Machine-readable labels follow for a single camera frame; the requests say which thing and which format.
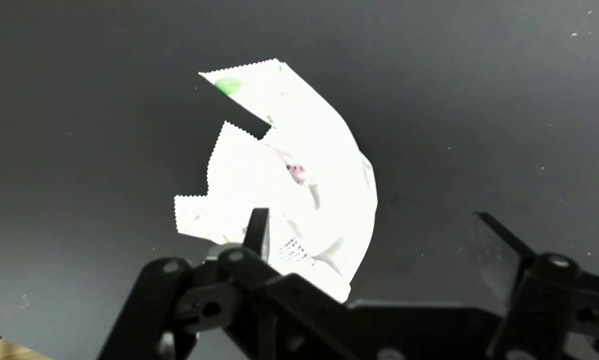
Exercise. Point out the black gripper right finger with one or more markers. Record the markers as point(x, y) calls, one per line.
point(551, 307)

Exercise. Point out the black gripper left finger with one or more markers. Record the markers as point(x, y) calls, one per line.
point(232, 301)

